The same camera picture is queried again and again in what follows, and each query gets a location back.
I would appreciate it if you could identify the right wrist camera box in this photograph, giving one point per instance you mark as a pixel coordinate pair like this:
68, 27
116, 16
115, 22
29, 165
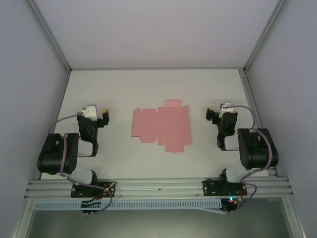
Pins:
226, 107

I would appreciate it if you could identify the aluminium frame leg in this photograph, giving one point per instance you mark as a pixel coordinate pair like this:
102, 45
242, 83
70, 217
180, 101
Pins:
296, 218
22, 218

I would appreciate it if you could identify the pink paper box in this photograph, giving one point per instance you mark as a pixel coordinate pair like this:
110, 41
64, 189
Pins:
161, 124

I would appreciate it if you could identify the black control board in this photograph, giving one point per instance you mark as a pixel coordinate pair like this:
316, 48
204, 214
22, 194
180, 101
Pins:
230, 204

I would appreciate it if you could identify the aluminium mounting rail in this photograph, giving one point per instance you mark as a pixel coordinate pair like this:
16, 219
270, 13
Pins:
158, 186

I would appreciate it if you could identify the aluminium frame post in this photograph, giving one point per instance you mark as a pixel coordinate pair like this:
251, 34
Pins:
263, 37
52, 37

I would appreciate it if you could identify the aluminium side rail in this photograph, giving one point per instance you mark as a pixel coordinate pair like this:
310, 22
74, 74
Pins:
250, 99

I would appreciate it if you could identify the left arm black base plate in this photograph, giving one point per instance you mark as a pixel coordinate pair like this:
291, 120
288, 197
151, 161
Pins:
76, 192

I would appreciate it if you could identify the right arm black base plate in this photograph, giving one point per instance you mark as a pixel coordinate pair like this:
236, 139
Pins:
209, 188

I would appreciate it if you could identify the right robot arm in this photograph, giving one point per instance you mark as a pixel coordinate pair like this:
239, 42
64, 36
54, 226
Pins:
257, 151

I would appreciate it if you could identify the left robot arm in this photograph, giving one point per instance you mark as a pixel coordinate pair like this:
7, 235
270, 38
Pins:
53, 153

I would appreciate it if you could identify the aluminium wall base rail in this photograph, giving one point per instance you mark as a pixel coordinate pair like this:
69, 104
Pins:
158, 68

